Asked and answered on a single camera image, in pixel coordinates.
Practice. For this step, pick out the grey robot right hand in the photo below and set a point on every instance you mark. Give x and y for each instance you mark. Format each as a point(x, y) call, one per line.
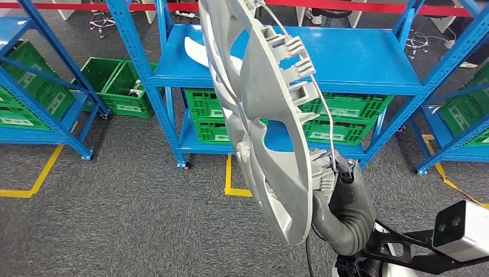
point(355, 206)

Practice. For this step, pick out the blue metal shelf rack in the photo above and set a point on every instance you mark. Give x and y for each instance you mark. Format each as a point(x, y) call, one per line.
point(433, 122)
point(38, 135)
point(363, 49)

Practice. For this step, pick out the silver wheel hubcap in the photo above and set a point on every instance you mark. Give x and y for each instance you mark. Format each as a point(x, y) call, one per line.
point(267, 95)

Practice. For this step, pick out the person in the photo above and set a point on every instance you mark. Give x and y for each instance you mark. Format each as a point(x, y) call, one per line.
point(483, 53)

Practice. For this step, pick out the white power strip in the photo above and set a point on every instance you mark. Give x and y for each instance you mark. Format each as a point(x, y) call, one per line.
point(187, 14)

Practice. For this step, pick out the black round stool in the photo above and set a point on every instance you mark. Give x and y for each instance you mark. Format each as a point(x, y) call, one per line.
point(416, 42)
point(336, 13)
point(100, 19)

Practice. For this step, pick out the white plastic car part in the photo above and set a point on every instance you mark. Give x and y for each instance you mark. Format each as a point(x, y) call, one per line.
point(195, 49)

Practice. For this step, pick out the yellow floor tape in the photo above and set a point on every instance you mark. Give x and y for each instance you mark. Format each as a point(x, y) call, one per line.
point(450, 183)
point(228, 176)
point(46, 168)

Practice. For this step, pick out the black camera bracket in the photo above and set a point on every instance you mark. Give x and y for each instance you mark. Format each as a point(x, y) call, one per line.
point(420, 264)

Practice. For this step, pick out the empty green plastic crate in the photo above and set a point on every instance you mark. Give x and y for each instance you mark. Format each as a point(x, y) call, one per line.
point(95, 76)

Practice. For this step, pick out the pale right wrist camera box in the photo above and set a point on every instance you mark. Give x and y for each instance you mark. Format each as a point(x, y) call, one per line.
point(462, 229)

